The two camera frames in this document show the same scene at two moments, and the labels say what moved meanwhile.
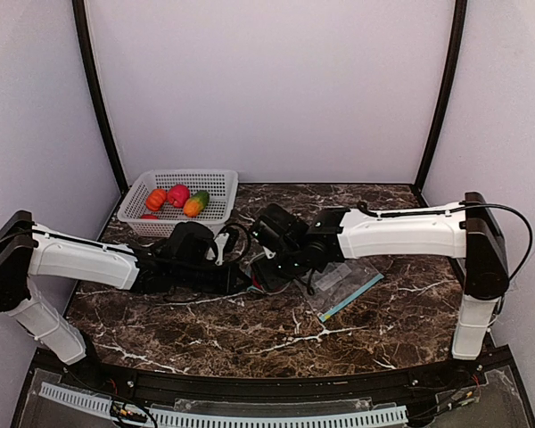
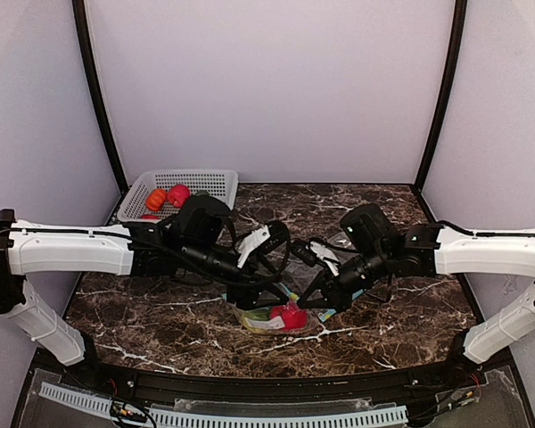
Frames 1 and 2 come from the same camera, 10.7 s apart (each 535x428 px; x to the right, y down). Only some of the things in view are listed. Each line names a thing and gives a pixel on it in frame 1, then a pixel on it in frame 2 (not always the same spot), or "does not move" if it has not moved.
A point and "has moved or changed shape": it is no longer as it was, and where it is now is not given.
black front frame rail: [271, 390] does not move
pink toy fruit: [178, 195] does not move
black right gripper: [270, 276] -> [331, 289]
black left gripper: [226, 280] -> [251, 289]
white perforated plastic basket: [221, 185] does not move
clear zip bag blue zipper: [351, 299] does not move
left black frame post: [82, 28] does not move
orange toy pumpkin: [155, 199] does not move
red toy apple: [255, 283] has moved or changed shape
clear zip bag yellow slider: [253, 285] has moved or changed shape
